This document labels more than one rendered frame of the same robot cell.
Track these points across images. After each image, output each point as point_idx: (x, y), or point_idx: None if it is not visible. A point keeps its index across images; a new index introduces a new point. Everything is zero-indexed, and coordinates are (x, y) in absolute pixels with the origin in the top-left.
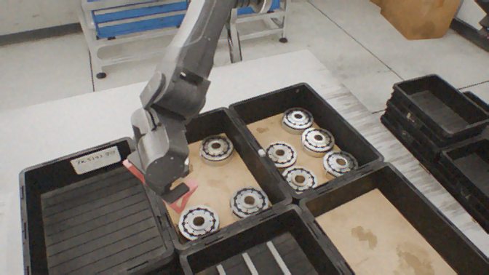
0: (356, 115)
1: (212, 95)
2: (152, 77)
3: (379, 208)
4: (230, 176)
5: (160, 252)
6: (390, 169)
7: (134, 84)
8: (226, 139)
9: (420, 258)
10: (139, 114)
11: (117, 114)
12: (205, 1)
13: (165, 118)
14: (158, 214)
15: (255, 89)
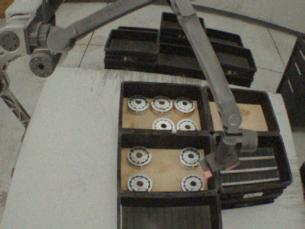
0: (128, 78)
1: (56, 141)
2: (229, 120)
3: (214, 108)
4: (162, 160)
5: (197, 209)
6: (207, 88)
7: (12, 182)
8: (135, 147)
9: (240, 110)
10: (229, 140)
11: (38, 206)
12: (222, 73)
13: (240, 129)
14: (193, 195)
15: (67, 114)
